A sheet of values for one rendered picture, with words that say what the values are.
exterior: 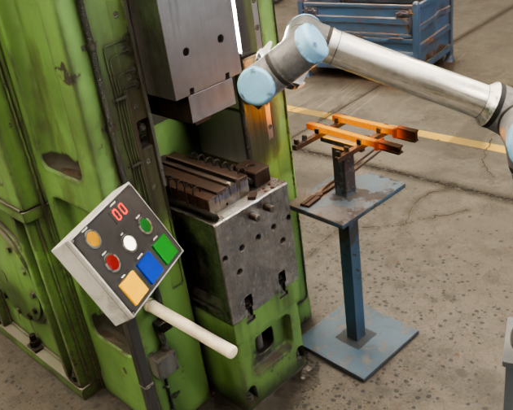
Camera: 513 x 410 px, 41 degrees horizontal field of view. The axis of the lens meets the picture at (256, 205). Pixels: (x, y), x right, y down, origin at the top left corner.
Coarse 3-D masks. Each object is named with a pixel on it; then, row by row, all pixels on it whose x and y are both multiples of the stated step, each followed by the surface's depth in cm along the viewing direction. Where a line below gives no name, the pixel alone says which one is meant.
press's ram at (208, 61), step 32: (128, 0) 210; (160, 0) 201; (192, 0) 210; (224, 0) 219; (160, 32) 205; (192, 32) 213; (224, 32) 222; (160, 64) 213; (192, 64) 216; (224, 64) 226; (160, 96) 220
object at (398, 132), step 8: (344, 120) 272; (352, 120) 269; (360, 120) 268; (368, 120) 267; (368, 128) 265; (384, 128) 258; (392, 128) 257; (400, 128) 254; (408, 128) 253; (392, 136) 256; (400, 136) 256; (408, 136) 253; (416, 136) 251
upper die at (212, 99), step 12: (216, 84) 226; (228, 84) 230; (192, 96) 220; (204, 96) 223; (216, 96) 227; (228, 96) 231; (156, 108) 234; (168, 108) 229; (180, 108) 224; (192, 108) 221; (204, 108) 225; (216, 108) 229; (192, 120) 223
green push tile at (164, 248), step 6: (162, 234) 208; (156, 240) 206; (162, 240) 207; (168, 240) 209; (156, 246) 204; (162, 246) 205; (168, 246) 207; (156, 252) 203; (162, 252) 204; (168, 252) 206; (174, 252) 209; (162, 258) 204; (168, 258) 205
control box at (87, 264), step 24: (120, 192) 202; (96, 216) 191; (120, 216) 197; (144, 216) 206; (72, 240) 181; (120, 240) 194; (144, 240) 202; (72, 264) 184; (96, 264) 184; (120, 264) 190; (168, 264) 205; (96, 288) 185; (120, 288) 187; (120, 312) 187
